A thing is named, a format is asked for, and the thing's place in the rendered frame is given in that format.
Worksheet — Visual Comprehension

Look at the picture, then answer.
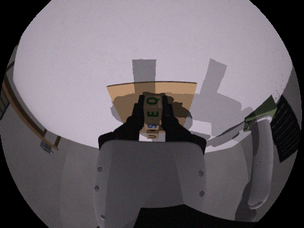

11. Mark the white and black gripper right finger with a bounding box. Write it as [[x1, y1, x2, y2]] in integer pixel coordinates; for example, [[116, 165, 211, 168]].
[[161, 95, 206, 155]]

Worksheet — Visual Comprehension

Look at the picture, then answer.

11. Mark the tan flat square mat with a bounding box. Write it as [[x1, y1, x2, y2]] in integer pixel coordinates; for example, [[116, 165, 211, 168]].
[[106, 81, 197, 126]]

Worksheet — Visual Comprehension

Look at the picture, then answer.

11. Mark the wooden letter block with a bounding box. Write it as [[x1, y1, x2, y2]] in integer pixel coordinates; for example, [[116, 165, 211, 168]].
[[146, 130, 159, 139], [144, 119, 160, 130], [143, 96, 163, 120]]

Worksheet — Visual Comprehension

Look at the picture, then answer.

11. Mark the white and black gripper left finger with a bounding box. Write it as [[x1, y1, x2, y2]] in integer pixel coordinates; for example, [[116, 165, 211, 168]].
[[98, 95, 145, 150]]

